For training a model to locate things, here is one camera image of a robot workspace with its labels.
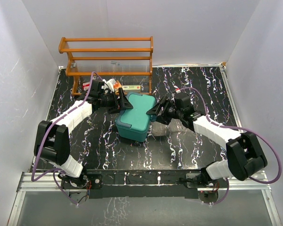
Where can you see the red white medicine box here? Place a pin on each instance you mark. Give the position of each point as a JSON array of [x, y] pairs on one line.
[[85, 86]]

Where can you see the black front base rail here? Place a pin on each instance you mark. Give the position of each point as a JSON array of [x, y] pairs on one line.
[[144, 183]]

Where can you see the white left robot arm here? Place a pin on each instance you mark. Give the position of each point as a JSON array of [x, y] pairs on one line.
[[52, 140]]

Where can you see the green plastic medicine box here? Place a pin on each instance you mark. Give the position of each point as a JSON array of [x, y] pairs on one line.
[[134, 123]]

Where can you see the pale green long box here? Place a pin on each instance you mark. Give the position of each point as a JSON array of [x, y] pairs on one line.
[[136, 88]]

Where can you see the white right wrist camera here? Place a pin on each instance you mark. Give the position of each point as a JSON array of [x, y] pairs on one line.
[[177, 91]]

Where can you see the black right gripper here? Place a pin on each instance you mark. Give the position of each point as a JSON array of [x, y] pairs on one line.
[[155, 111]]

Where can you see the orange wooden shelf rack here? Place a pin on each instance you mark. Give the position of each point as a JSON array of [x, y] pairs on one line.
[[112, 57]]

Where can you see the orange medicine box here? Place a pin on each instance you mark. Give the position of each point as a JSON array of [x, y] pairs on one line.
[[117, 85]]

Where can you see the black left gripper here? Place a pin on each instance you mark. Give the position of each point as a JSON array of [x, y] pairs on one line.
[[123, 102]]

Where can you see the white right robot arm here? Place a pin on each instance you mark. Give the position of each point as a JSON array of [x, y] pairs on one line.
[[244, 154]]

